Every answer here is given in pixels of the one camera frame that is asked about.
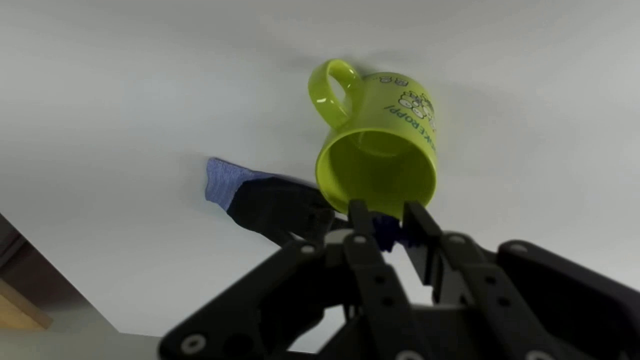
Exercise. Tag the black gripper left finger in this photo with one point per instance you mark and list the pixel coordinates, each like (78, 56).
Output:
(292, 301)

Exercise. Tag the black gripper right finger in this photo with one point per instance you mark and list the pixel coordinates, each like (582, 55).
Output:
(532, 301)

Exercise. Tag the white marker pen blue cap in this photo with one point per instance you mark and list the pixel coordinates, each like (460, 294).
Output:
(389, 232)

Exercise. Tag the lime green printed mug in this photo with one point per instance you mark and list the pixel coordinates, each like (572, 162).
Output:
(380, 166)

